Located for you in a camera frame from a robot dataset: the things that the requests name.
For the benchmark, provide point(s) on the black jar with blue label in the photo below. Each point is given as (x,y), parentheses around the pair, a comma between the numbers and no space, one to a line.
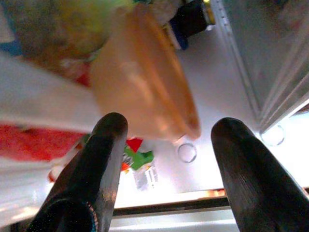
(190,21)

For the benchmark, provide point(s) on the red green labelled packet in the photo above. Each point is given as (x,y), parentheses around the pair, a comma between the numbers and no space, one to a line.
(138,157)

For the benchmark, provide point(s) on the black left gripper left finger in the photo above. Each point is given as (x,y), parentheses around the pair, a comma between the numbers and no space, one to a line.
(96,174)

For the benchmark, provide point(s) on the orange lidded plastic container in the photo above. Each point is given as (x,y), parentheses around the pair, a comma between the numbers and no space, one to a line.
(144,84)

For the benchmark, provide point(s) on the green yellow food bag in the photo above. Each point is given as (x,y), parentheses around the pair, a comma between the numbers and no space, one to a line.
(62,26)

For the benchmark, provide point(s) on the white red food package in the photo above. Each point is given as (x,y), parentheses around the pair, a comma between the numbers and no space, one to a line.
(36,130)

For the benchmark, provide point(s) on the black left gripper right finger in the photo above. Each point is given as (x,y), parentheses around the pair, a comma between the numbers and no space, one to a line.
(253,176)

